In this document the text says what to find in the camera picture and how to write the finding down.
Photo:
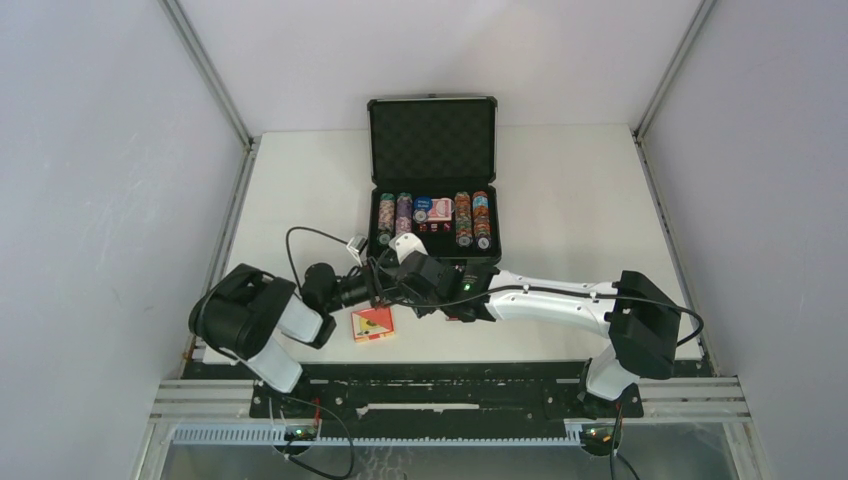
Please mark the red card deck in case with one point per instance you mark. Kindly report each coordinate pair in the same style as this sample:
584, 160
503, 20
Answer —
441, 210

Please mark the far left chip row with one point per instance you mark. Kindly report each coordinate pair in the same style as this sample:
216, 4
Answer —
386, 218

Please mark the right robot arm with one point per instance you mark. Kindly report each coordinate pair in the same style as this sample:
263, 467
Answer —
639, 321

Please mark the black mounting base plate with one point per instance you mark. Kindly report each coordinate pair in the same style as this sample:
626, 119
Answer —
443, 401

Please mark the red playing card box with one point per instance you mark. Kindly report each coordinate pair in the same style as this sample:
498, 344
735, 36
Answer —
372, 324

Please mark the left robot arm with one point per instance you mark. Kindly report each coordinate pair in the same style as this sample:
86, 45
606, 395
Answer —
239, 316

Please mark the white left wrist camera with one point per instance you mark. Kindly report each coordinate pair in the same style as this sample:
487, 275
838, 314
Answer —
356, 246

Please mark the red dice in case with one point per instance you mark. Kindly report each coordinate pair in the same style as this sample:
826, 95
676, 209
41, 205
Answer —
435, 228

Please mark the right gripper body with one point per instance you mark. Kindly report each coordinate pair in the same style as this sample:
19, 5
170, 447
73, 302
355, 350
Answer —
422, 310

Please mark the right circuit board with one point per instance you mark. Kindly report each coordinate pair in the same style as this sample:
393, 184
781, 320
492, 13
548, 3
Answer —
598, 435

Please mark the inner right chip row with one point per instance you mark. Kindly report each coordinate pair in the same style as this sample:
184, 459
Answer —
463, 219

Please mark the circuit board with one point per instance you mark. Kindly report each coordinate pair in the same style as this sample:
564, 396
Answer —
598, 435
296, 434

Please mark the far right chip row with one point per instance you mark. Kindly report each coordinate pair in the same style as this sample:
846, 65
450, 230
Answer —
481, 220

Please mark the black poker case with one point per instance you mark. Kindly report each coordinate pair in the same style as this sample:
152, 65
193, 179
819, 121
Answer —
435, 147

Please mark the left circuit board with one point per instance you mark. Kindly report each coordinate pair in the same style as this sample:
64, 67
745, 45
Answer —
296, 434

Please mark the purple chip row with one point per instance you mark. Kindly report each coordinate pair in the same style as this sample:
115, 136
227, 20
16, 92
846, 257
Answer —
403, 213

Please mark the blue small blind button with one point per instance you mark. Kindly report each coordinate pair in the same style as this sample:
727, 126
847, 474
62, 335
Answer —
421, 209

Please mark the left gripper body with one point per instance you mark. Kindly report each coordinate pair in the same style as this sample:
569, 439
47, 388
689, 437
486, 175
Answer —
358, 289

